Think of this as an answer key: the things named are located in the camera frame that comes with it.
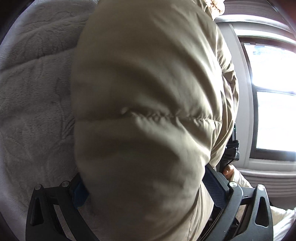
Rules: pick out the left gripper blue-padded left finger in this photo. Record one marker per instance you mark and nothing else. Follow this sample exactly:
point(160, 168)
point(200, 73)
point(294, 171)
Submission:
point(79, 192)

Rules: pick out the grey fluffy blanket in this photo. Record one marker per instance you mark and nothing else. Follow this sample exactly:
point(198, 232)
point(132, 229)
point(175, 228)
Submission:
point(37, 122)

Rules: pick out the beige puffer down jacket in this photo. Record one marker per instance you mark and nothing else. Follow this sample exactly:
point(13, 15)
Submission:
point(155, 97)

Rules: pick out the person's right hand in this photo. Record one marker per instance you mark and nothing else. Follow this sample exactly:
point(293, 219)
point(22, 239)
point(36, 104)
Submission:
point(228, 171)

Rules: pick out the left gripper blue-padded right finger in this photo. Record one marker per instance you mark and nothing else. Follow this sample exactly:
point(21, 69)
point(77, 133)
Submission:
point(217, 186)

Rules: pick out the window with dark frame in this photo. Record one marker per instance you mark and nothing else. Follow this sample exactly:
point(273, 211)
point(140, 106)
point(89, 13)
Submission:
point(264, 59)

